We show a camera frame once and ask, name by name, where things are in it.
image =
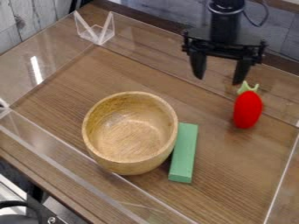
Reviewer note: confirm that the clear acrylic corner bracket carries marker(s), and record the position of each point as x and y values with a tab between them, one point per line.
94	33

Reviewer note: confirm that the red plush fruit green stem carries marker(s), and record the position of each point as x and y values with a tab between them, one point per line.
249	106

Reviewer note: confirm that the clear acrylic tray wall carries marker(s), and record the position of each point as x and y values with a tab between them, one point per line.
57	74

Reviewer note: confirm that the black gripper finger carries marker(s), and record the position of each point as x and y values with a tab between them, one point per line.
198	64
242	71

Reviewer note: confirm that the black metal stand bracket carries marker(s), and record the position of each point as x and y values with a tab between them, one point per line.
39	211

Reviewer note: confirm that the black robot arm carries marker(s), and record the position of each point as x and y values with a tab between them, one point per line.
225	21

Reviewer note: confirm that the wooden bowl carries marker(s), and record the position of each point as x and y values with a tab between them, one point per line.
129	131

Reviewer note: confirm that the green rectangular block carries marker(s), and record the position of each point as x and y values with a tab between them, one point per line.
183	153

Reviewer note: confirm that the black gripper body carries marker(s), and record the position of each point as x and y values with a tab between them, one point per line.
246	47

